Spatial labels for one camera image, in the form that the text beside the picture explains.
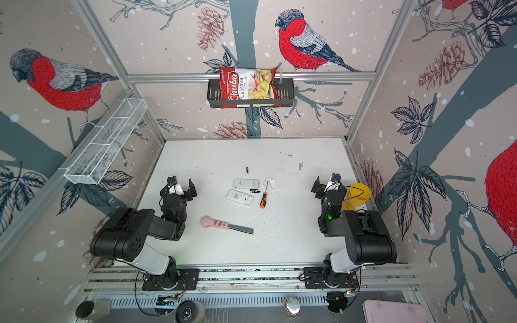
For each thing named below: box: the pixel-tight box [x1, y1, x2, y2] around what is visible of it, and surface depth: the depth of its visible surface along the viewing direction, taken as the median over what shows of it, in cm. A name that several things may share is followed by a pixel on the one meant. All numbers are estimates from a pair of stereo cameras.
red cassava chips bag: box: [219, 66, 282, 109], surface depth 89 cm
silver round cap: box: [284, 296, 302, 317], surface depth 61 cm
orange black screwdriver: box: [259, 180, 269, 210], surface depth 94 cm
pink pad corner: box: [362, 299, 435, 323], surface depth 67 cm
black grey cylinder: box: [75, 300, 112, 320], surface depth 62 cm
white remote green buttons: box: [226, 189, 254, 206], surface depth 97 cm
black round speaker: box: [175, 300, 206, 323], surface depth 60 cm
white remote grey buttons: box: [232, 178, 260, 190], surface depth 103 cm
